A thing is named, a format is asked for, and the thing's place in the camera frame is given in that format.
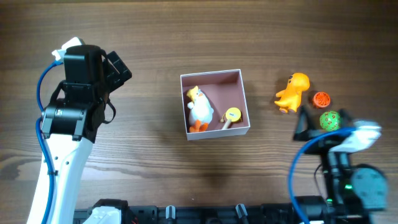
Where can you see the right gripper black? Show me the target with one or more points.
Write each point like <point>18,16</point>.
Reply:
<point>319,143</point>

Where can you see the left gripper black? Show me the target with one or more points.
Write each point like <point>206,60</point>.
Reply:
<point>117,70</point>

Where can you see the orange round ball toy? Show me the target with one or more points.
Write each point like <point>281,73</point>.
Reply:
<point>321,99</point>

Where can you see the orange dinosaur toy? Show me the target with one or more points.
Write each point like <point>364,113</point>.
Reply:
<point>290,98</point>

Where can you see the yellow rattle drum toy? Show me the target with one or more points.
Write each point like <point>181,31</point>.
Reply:
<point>232,115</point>

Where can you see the white plush duck toy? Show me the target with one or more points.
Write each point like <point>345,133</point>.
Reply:
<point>201,112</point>

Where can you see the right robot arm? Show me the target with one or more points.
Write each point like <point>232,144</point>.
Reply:
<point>352,192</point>

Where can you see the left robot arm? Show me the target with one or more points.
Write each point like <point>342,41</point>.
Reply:
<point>67,127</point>

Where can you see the green patterned ball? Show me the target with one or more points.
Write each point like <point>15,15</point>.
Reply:
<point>330,121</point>

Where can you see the white box pink interior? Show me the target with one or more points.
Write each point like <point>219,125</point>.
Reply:
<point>225,90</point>

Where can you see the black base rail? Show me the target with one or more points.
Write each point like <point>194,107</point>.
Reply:
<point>265,213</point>

